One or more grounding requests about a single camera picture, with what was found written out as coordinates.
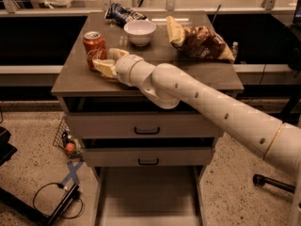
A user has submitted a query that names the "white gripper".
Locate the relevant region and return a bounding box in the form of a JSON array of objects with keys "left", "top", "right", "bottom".
[{"left": 92, "top": 48, "right": 144, "bottom": 87}]

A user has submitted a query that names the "red coke can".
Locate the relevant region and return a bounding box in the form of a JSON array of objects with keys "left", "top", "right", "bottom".
[{"left": 83, "top": 31, "right": 107, "bottom": 71}]

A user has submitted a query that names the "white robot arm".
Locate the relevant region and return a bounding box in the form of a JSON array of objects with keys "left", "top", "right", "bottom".
[{"left": 92, "top": 49, "right": 301, "bottom": 226}]

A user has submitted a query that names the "top grey drawer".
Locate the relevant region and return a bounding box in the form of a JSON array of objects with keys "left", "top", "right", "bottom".
[{"left": 65, "top": 113, "right": 223, "bottom": 138}]

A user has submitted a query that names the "grey drawer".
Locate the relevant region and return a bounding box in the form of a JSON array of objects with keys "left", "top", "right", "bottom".
[
  {"left": 65, "top": 113, "right": 223, "bottom": 138},
  {"left": 81, "top": 147, "right": 214, "bottom": 167}
]

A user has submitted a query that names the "middle grey drawer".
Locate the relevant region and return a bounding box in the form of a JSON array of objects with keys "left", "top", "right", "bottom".
[{"left": 81, "top": 147, "right": 214, "bottom": 167}]

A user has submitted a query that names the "grey drawer cabinet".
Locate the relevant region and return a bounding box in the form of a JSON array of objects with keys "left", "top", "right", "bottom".
[{"left": 52, "top": 11, "right": 243, "bottom": 226}]

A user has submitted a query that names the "open bottom drawer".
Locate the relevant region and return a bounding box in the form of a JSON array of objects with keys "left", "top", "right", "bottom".
[{"left": 92, "top": 166, "right": 207, "bottom": 226}]

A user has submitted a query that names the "white bowl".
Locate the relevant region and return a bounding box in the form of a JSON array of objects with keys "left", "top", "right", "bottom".
[{"left": 123, "top": 20, "right": 156, "bottom": 46}]

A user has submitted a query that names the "blue chip bag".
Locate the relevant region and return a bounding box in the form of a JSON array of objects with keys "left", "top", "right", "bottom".
[{"left": 104, "top": 3, "right": 147, "bottom": 26}]

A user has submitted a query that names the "brown chip bag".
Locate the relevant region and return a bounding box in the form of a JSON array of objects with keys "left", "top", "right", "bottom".
[{"left": 166, "top": 16, "right": 234, "bottom": 62}]

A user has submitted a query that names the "small plastic bottle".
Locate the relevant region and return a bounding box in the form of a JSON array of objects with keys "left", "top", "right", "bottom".
[{"left": 230, "top": 41, "right": 238, "bottom": 60}]

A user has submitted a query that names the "black stand leg left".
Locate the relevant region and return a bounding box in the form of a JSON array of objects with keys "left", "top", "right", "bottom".
[{"left": 0, "top": 184, "right": 79, "bottom": 226}]

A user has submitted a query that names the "black chair leg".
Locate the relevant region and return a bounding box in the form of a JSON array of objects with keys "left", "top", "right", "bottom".
[{"left": 252, "top": 174, "right": 295, "bottom": 193}]

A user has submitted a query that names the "wire basket with items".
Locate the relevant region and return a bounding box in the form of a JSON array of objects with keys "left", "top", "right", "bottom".
[{"left": 53, "top": 119, "right": 82, "bottom": 159}]

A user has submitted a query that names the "black cable on floor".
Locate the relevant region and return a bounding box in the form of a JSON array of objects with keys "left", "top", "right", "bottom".
[{"left": 32, "top": 182, "right": 85, "bottom": 220}]

